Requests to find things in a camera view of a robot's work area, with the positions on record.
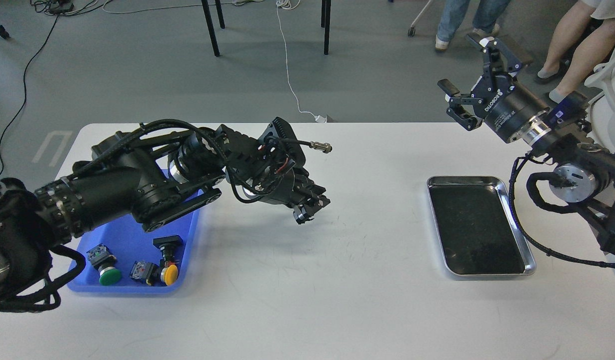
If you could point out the black push button switch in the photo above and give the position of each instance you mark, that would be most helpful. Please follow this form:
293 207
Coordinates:
168 246

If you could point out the person in blue jeans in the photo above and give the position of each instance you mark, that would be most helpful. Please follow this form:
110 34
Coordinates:
484 22

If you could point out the white rolling stand leg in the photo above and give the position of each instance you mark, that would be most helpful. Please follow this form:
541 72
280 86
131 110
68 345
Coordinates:
413 26

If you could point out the silver metal tray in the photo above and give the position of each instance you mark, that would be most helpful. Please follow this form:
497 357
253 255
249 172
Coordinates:
476 231

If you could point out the blue plastic tray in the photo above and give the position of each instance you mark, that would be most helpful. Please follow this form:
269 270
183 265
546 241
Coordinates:
129 243

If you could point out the yellow push button switch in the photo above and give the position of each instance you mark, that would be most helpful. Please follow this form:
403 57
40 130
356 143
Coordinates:
149 273

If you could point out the black table leg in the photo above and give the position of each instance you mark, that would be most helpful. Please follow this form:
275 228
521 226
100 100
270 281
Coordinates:
325 23
210 25

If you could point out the person with bare legs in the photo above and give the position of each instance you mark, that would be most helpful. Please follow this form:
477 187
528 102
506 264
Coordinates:
588 54

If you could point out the black table leg right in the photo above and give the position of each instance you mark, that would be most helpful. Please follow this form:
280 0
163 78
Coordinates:
325 23

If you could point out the green push button switch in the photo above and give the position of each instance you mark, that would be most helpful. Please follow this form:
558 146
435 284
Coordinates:
101 258

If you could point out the black table leg left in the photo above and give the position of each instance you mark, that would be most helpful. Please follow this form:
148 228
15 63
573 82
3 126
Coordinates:
210 25

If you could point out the black robot arm image left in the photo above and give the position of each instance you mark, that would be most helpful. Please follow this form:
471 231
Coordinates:
157 173

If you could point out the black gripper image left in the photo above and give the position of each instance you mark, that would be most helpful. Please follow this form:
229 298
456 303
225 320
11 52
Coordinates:
277 183

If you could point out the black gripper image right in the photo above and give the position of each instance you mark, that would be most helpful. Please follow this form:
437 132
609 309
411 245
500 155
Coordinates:
506 107

